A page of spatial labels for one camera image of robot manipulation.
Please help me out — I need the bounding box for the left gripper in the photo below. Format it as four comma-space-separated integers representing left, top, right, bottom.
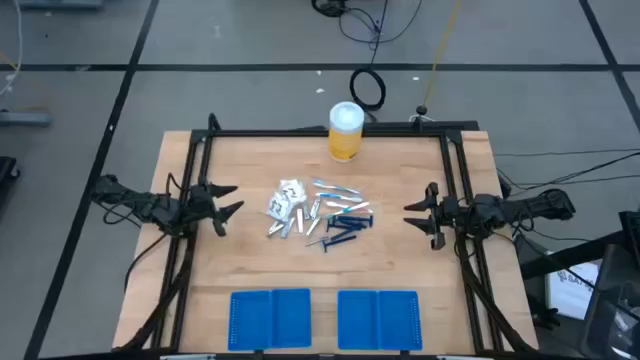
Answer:
187, 182, 246, 238

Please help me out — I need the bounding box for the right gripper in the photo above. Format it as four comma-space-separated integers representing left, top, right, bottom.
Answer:
403, 181, 461, 251

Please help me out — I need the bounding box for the white cotton packet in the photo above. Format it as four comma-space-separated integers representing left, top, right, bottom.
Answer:
265, 191, 295, 223
278, 178, 308, 206

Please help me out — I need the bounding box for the teal and white toothbrush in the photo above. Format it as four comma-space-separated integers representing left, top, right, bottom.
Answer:
314, 191, 364, 204
326, 201, 372, 219

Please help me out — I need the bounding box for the blue and white toothbrush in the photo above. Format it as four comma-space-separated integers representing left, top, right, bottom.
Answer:
312, 178, 361, 196

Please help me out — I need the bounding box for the yellow disinfecting wipes canister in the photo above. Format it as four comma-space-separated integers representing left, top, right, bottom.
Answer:
328, 101, 366, 163

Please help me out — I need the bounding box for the black beam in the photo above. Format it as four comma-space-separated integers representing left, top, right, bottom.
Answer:
519, 232, 626, 281

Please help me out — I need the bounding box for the black clamp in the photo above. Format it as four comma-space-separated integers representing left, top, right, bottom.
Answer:
527, 294, 562, 331

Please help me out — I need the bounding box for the white printed sign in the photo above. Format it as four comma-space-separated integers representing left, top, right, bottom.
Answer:
544, 259, 601, 321

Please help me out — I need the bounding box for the black bin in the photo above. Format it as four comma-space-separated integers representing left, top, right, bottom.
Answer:
579, 243, 640, 360

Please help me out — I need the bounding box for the grey metal bar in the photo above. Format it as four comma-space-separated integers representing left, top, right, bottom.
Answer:
0, 110, 53, 128

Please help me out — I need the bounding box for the black wheeled object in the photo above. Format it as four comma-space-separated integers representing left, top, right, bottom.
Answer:
0, 155, 21, 201

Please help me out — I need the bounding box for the black aluminium frame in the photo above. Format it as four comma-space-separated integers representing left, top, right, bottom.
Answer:
112, 112, 539, 360

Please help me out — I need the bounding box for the black coiled cable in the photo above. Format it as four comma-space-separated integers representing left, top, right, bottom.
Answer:
348, 0, 390, 112

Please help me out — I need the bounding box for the yellow floor cable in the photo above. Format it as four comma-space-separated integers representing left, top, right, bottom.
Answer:
422, 0, 464, 109

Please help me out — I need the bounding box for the thin black floor cable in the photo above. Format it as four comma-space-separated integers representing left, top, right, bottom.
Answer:
499, 149, 640, 199

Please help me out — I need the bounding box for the black cable bundle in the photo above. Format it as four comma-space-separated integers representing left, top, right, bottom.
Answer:
310, 0, 425, 51

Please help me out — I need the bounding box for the white floor cable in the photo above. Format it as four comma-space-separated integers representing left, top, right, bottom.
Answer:
0, 0, 25, 99

